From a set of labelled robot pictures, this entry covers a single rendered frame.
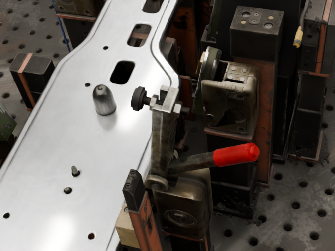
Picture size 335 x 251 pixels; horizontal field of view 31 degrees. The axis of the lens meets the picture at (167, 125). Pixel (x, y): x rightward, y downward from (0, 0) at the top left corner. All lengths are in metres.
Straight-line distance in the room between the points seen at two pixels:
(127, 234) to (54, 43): 0.83
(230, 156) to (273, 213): 0.47
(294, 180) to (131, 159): 0.43
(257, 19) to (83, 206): 0.36
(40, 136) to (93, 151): 0.09
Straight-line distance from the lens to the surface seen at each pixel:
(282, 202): 1.18
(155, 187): 0.79
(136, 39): 1.06
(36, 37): 1.55
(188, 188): 0.79
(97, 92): 0.92
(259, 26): 0.87
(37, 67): 1.06
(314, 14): 0.96
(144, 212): 0.68
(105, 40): 1.06
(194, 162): 0.75
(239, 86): 0.86
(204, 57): 0.85
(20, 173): 0.92
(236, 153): 0.71
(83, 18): 1.21
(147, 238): 0.71
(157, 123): 0.68
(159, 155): 0.73
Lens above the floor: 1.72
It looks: 53 degrees down
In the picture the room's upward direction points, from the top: 10 degrees counter-clockwise
